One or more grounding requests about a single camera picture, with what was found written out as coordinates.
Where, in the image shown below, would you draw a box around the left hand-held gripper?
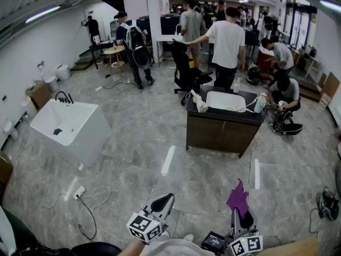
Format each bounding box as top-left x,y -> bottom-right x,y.
126,193 -> 175,244

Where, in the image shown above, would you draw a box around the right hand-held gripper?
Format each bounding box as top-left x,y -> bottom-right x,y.
225,208 -> 263,256

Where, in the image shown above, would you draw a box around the purple cloth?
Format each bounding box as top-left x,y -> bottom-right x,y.
226,179 -> 250,221

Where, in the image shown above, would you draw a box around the brown wooden cabinet door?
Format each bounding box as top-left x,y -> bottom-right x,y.
222,119 -> 261,155
188,115 -> 224,151

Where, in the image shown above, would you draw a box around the person's left forearm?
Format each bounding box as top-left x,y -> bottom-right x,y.
117,237 -> 147,256

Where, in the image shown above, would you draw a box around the dark wooden sink cabinet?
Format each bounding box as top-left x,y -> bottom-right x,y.
185,85 -> 265,159

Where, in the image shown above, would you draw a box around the glass entrance door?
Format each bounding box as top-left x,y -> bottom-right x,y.
289,6 -> 318,47

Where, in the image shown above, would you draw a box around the black device with screen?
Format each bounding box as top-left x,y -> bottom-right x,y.
201,231 -> 226,254

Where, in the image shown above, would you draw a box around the person's grey trousers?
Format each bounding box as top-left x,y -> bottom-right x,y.
145,238 -> 214,256

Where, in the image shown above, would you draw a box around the wooden stool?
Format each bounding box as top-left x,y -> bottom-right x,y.
258,237 -> 319,256

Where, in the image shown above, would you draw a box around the white square tub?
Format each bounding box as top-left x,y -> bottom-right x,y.
29,99 -> 112,169

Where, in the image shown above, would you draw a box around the black shell backpack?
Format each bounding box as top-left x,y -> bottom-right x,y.
272,109 -> 304,136
246,65 -> 261,86

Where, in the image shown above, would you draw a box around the beige folded umbrella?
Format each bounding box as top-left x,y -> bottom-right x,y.
190,89 -> 209,114

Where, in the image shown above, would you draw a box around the teal cartoon water bottle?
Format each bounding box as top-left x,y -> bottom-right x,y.
254,92 -> 268,114

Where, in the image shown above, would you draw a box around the white sink basin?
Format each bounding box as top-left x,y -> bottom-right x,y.
206,91 -> 246,114

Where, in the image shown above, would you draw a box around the black tub faucet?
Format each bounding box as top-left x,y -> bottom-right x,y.
55,91 -> 75,105

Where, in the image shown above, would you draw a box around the black office chair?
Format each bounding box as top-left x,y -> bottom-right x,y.
170,38 -> 214,106

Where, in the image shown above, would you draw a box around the wooden platform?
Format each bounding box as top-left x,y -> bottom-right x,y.
290,76 -> 323,102

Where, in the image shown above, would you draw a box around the leaning cardboard boards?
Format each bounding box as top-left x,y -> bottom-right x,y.
318,72 -> 341,109

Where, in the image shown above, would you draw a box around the wooden steps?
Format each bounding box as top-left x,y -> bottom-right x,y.
70,56 -> 94,71

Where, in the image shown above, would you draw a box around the round wooden side table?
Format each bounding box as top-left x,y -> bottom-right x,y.
103,45 -> 126,77

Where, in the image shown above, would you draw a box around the slim white bin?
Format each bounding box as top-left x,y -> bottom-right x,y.
20,96 -> 37,118

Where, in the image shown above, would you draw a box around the small white bin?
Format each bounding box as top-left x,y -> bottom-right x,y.
45,75 -> 59,92

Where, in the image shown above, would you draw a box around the open cardboard box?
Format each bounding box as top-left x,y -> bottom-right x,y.
26,80 -> 52,110

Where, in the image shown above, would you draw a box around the large white bin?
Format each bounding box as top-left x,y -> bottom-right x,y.
55,64 -> 71,81

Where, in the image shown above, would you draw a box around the white sink stand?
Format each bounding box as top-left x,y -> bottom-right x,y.
156,22 -> 184,66

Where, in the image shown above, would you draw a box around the white and black backpack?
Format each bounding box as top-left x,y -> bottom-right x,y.
123,20 -> 154,70

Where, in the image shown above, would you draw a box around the black table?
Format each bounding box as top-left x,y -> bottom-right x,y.
89,40 -> 118,69

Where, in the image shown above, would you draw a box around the white shelf table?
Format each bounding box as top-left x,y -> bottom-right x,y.
293,44 -> 324,82

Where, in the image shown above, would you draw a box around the black dining chair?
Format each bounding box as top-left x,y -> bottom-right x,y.
245,29 -> 261,57

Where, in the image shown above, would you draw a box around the ceiling tube light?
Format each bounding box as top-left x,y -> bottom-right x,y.
25,5 -> 61,24
319,0 -> 341,13

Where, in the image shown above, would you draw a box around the white power cable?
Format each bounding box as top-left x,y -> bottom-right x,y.
44,187 -> 111,210

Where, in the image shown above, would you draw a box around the thin black cable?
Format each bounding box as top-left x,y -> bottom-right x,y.
308,208 -> 320,236

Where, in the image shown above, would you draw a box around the black device with cables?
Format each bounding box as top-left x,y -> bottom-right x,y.
316,187 -> 339,221

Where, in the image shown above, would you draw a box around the patterned beige strap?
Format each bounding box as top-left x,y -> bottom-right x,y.
223,100 -> 261,114

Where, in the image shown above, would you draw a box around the long black floor cable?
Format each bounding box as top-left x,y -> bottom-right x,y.
102,81 -> 136,90

